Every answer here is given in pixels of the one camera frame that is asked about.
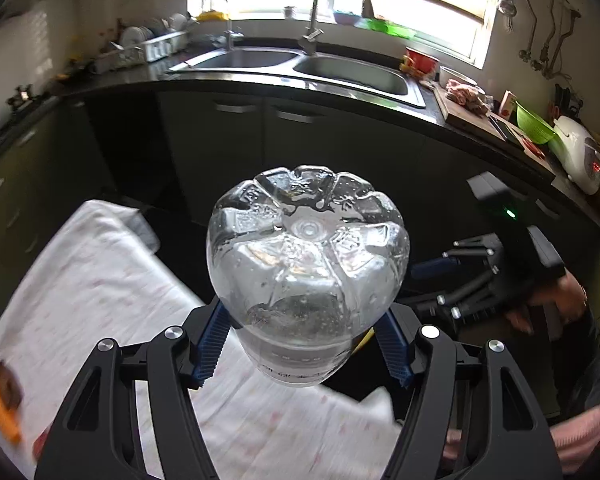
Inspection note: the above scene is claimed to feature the white printed cloth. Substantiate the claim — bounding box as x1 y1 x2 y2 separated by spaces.
0 199 406 480

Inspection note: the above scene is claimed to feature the person's right forearm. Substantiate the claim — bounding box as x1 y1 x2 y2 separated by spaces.
552 310 600 423

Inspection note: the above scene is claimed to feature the white rice cooker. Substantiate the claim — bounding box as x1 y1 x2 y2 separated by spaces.
549 114 600 196

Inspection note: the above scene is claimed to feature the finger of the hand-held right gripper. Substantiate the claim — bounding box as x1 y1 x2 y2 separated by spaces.
411 233 502 282
404 269 499 332

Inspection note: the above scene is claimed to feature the green colander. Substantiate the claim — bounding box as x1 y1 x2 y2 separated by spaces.
514 99 557 146

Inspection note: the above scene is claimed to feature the red and white carton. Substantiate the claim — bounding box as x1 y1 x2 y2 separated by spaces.
498 90 519 119

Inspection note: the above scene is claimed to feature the white dish rack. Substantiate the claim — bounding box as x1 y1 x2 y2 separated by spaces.
96 29 191 69

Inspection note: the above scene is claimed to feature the blue bowl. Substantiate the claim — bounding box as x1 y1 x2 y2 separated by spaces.
332 8 364 26

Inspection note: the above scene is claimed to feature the hanging kitchen utensil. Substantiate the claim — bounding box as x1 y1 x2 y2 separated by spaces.
518 0 540 70
539 0 582 80

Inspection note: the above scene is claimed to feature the gas stove burner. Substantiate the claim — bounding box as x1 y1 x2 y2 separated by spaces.
7 83 37 109

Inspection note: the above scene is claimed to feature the kitchen window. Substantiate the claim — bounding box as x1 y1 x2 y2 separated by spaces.
186 0 502 67

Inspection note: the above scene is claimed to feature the steel double sink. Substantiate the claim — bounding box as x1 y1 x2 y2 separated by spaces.
167 46 427 110

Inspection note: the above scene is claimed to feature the pink clothing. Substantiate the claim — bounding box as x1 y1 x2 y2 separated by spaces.
442 397 600 478

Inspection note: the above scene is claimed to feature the red bowl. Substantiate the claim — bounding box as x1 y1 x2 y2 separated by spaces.
404 46 441 79

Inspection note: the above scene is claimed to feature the white bowl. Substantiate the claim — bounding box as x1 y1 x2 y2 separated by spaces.
438 64 479 87

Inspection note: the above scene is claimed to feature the orange foam net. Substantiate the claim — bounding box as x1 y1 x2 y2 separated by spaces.
0 361 24 444

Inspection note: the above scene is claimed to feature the small steel faucet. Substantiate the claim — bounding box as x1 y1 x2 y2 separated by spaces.
222 16 244 52

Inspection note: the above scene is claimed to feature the kitchen knife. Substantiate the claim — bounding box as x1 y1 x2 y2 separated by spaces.
487 112 547 159

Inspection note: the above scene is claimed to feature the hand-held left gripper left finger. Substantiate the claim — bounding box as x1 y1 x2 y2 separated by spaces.
34 294 241 480

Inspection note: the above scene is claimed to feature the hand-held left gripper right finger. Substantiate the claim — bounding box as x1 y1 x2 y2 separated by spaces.
372 305 563 480

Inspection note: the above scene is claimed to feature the wooden cutting board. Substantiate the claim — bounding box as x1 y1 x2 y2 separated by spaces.
432 81 527 142

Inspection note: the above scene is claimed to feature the dark kitchen base cabinet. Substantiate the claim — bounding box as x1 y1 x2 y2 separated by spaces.
0 80 600 341

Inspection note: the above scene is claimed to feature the clear plastic bottle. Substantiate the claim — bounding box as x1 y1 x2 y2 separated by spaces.
206 164 411 389

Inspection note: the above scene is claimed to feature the person's right hand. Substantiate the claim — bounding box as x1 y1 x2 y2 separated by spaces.
505 276 588 333

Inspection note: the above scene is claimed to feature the tall steel faucet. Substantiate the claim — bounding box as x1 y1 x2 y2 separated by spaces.
299 0 376 56

